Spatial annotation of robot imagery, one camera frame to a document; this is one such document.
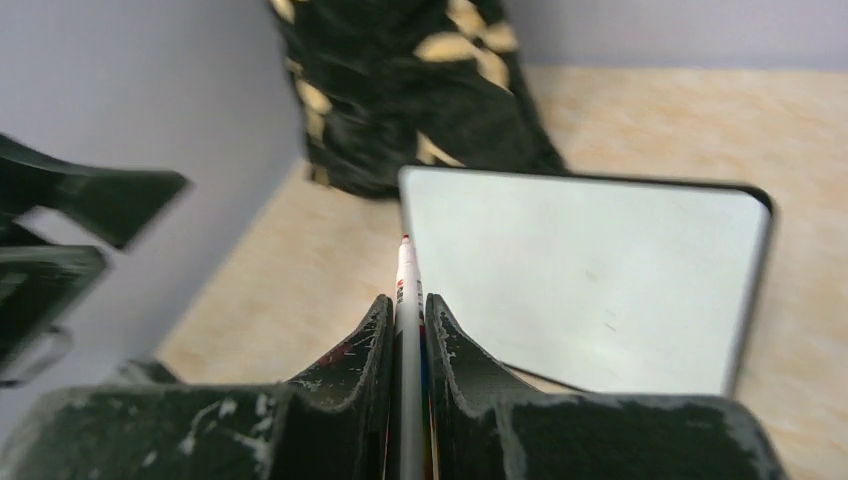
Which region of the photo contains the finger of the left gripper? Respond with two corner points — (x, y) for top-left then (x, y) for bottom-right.
(1, 245), (109, 388)
(1, 134), (189, 250)

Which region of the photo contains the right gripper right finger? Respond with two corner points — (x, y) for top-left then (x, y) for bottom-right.
(425, 294), (788, 479)

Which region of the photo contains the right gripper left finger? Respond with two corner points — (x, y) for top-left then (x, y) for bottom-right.
(1, 295), (393, 479)

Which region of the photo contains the red white marker pen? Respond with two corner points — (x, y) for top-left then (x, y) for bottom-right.
(385, 236), (433, 479)

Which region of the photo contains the white whiteboard black frame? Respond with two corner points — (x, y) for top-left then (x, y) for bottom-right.
(399, 167), (775, 397)

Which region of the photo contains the black floral blanket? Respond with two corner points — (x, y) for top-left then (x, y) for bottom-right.
(268, 0), (566, 200)

